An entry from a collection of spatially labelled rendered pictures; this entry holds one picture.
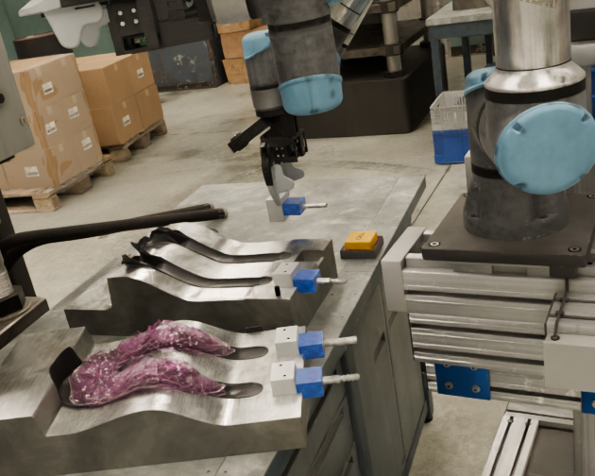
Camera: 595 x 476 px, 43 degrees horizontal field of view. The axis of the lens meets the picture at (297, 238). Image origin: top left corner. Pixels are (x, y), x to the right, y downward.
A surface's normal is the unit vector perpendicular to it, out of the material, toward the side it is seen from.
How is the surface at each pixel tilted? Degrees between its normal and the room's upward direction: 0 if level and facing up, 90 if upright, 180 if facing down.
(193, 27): 82
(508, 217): 73
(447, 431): 0
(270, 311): 90
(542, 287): 90
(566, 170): 98
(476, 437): 0
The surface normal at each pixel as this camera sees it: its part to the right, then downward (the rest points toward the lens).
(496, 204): -0.62, 0.11
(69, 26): 0.18, 0.22
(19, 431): -0.04, 0.39
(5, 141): 0.93, -0.02
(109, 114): -0.26, 0.40
